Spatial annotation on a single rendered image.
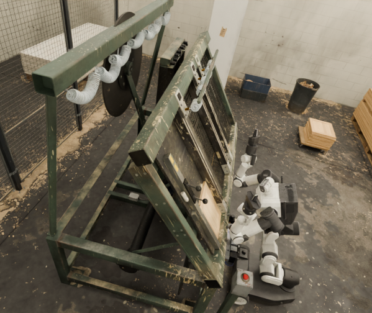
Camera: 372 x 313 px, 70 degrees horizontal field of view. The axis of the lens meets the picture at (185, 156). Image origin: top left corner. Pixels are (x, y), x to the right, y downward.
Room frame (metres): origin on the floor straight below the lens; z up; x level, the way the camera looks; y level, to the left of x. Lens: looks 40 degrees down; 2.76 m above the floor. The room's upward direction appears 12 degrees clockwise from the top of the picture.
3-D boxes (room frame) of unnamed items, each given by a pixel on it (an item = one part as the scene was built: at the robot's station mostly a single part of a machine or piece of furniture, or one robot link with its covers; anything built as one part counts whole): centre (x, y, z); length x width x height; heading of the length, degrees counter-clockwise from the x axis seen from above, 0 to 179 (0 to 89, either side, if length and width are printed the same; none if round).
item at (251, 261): (1.42, -1.06, 0.19); 0.64 x 0.52 x 0.33; 86
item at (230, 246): (1.40, -0.57, 0.69); 0.50 x 0.14 x 0.24; 176
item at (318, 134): (4.40, -2.32, 0.20); 0.61 x 0.53 x 0.40; 173
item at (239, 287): (0.96, -0.60, 0.84); 0.12 x 0.12 x 0.18; 86
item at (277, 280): (1.41, -1.09, 0.28); 0.21 x 0.20 x 0.13; 86
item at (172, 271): (2.06, 0.17, 0.41); 2.20 x 1.38 x 0.83; 176
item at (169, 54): (2.82, 0.33, 1.38); 0.70 x 0.15 x 0.85; 176
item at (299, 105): (5.71, -2.28, 0.33); 0.52 x 0.51 x 0.65; 173
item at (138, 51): (1.99, 0.60, 1.85); 0.80 x 0.06 x 0.80; 176
